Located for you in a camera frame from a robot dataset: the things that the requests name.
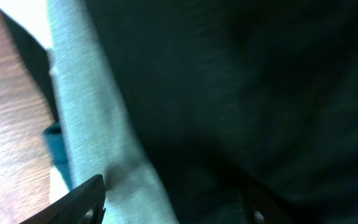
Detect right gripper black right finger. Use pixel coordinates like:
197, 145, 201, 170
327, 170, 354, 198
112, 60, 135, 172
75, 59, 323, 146
243, 183, 294, 224

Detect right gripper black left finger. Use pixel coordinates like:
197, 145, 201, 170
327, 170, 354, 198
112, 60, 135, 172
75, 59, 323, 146
21, 174, 106, 224

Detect black shorts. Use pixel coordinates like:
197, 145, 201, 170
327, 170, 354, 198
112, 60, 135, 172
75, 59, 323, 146
3, 0, 358, 223

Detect light blue denim jeans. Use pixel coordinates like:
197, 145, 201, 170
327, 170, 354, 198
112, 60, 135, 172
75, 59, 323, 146
47, 0, 177, 224

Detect blue garment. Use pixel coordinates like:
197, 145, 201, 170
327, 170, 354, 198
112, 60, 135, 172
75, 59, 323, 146
43, 122, 73, 191

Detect white garment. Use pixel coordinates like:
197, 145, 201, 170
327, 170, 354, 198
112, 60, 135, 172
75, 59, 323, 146
0, 0, 52, 50

